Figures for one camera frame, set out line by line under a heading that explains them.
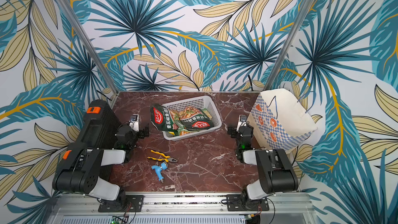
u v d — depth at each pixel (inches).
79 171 17.5
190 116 37.3
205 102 41.5
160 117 34.2
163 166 32.3
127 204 28.3
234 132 33.0
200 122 35.6
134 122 30.7
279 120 28.3
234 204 28.8
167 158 34.0
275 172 17.7
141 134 32.9
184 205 29.5
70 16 30.8
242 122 30.7
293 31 33.5
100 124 28.9
